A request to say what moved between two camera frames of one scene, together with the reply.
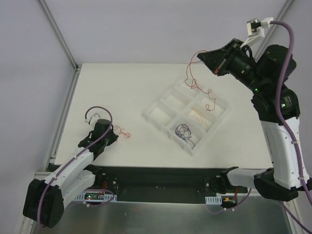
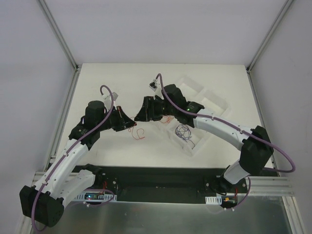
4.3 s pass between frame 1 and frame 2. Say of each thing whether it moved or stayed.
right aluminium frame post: stayed
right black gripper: moved
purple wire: stayed
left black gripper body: moved
